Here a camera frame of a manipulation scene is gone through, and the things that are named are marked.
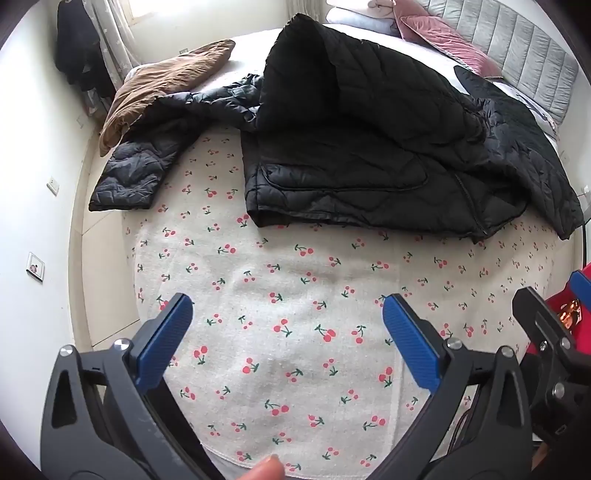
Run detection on patterned curtain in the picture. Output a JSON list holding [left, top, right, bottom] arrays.
[[90, 0, 139, 93]]

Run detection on cherry print bed blanket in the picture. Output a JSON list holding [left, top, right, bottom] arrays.
[[131, 124, 561, 474]]

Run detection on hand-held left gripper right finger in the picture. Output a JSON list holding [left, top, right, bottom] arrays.
[[369, 293, 539, 480]]

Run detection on small pink velvet pillow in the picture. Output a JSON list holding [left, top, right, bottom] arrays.
[[392, 0, 432, 38]]

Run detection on black quilted puffer jacket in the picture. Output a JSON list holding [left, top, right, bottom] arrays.
[[89, 13, 585, 243]]

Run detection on grey padded headboard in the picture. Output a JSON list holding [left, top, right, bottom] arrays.
[[422, 0, 580, 127]]

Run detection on dark hanging clothes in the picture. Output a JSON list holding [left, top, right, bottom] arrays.
[[55, 0, 116, 97]]

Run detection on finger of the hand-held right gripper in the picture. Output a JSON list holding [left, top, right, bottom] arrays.
[[512, 286, 591, 446], [569, 270, 591, 305]]

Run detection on brown quilt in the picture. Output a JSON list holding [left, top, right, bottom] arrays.
[[98, 40, 236, 158]]

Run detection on white pillow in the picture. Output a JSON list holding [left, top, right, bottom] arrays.
[[328, 0, 398, 21]]

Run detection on pale blue pillow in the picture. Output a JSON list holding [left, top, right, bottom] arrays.
[[325, 7, 400, 37]]

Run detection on person's left hand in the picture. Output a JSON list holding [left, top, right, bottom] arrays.
[[249, 455, 285, 480]]

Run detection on large pink velvet pillow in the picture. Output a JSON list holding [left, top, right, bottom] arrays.
[[399, 15, 504, 79]]

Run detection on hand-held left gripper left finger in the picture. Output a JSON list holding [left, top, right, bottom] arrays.
[[41, 292, 222, 480]]

